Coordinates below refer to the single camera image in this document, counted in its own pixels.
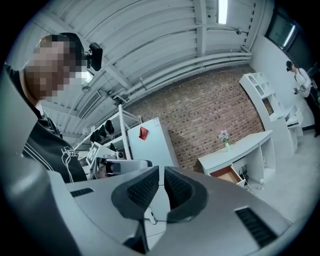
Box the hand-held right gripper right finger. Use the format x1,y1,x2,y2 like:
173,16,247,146
163,166,209,224

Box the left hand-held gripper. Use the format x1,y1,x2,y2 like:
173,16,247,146
86,141,154,180

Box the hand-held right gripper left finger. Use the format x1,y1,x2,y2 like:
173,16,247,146
111,165,160,221

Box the wooden desk drawer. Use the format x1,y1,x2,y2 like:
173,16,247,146
209,165,247,188

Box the white desk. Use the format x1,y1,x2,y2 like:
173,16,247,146
197,129,277,188

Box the white low drawer unit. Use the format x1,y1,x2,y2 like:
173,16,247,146
284,104,305,138

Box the white panel board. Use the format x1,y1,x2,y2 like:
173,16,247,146
126,116,180,169

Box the white metal shelf rack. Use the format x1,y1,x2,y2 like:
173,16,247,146
74,104,143,162

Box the red paper sticker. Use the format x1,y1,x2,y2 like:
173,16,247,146
138,126,150,141

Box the black headset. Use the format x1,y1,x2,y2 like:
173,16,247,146
89,124,108,144
104,119,116,137

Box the green vase with flowers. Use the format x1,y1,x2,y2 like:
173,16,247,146
218,129,232,152

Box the person's black striped jacket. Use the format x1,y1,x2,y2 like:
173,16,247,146
4,63,88,185

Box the white ceiling pipes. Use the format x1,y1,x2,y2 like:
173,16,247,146
113,51,253,101

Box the white arched display cabinet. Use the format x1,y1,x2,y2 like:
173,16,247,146
239,72,301,159

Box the long ceiling light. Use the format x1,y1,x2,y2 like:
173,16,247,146
216,0,229,25

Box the dark framed window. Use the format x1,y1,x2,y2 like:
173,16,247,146
264,6,299,52

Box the black power strip with cables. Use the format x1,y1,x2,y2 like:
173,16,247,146
238,165,250,181

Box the white floor cable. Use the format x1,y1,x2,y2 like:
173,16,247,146
244,180,262,201

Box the black head-mounted camera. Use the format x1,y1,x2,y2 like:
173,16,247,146
85,42,104,71

